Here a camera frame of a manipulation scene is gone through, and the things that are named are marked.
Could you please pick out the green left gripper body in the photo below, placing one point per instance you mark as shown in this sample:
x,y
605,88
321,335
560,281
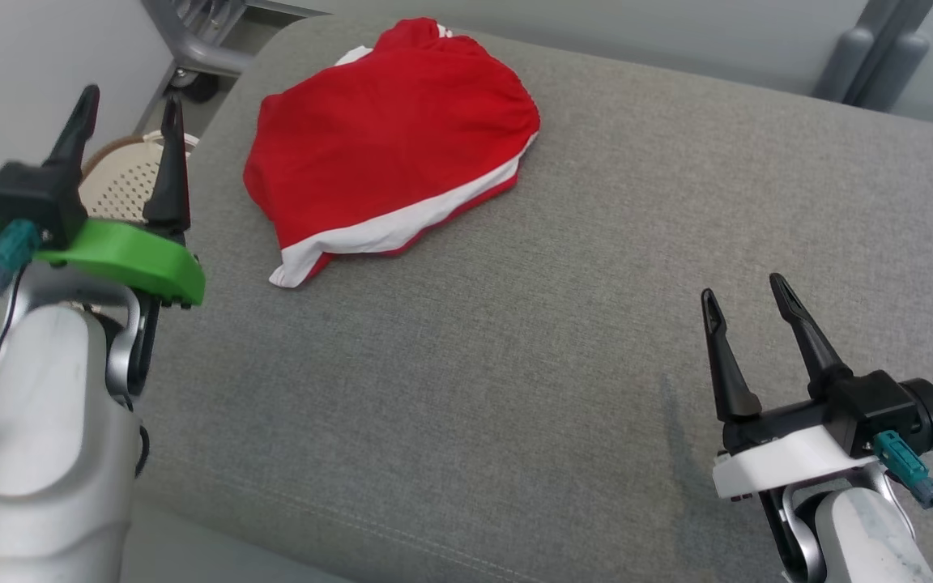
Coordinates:
x,y
134,255

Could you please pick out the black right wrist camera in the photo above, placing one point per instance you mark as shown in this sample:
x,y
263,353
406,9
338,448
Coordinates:
x,y
879,405

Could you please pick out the grey metal cart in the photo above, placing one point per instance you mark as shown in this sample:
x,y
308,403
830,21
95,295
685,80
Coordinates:
x,y
191,48

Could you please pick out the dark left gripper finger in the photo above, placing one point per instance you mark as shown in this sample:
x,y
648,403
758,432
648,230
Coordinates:
x,y
170,186
78,138

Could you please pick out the red shorts with white stripe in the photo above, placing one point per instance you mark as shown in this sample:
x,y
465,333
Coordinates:
x,y
385,146

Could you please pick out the grey partition post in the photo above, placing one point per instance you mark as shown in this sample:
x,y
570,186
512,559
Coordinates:
x,y
847,65

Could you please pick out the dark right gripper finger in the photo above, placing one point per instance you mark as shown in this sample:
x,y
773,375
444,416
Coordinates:
x,y
727,372
811,344

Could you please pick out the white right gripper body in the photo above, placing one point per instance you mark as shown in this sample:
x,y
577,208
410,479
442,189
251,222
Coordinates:
x,y
790,461

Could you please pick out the beige perforated laundry basket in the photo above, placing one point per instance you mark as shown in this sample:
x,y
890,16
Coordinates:
x,y
122,190

